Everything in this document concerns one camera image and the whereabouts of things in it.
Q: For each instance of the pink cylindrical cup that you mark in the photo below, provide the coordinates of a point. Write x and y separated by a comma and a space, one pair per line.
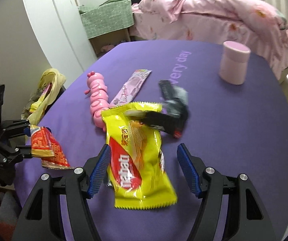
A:
234, 62

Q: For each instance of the yellow trash bag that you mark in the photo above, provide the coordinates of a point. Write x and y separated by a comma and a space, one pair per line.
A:
49, 88

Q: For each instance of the green checked cloth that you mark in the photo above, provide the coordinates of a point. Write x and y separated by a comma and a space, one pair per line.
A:
112, 15

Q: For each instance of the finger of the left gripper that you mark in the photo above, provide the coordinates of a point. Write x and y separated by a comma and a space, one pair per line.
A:
15, 128
9, 152

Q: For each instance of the yellow red wafer bag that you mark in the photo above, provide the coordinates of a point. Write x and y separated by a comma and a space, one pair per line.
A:
137, 167

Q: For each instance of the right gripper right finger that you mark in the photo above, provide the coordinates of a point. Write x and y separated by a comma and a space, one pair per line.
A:
246, 217

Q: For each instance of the wooden bedside table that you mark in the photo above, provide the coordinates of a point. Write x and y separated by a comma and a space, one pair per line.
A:
112, 38

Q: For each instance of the black grey wrapper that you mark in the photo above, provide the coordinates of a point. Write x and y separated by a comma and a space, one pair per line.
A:
175, 115

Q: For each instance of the pink caterpillar toy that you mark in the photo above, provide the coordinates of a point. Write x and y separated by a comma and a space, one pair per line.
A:
97, 90

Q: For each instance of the pink floral bed duvet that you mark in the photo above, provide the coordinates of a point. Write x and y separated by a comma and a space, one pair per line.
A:
254, 23

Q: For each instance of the pink slippers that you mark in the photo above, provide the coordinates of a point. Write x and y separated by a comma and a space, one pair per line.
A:
107, 48

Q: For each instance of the pink long stick wrapper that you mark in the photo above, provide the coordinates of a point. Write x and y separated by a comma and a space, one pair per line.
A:
130, 88

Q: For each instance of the red snack wrapper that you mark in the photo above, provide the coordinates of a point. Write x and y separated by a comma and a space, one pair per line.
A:
45, 146

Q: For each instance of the purple table mat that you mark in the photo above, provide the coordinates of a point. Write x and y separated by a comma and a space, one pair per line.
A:
233, 129

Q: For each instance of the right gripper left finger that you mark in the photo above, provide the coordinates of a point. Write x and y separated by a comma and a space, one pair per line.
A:
98, 170

